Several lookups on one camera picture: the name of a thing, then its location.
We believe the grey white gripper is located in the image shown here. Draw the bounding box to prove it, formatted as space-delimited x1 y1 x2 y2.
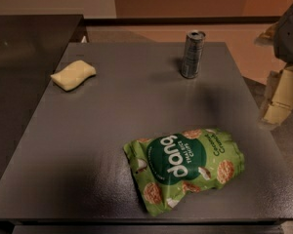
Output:
254 3 293 131

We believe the silver redbull can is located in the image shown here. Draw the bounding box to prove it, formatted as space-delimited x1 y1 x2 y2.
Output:
181 30 205 79

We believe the green rice chip bag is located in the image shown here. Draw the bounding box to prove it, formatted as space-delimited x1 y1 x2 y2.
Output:
124 129 244 216

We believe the yellow sponge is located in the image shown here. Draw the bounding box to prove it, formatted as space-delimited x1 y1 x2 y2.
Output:
51 60 97 92

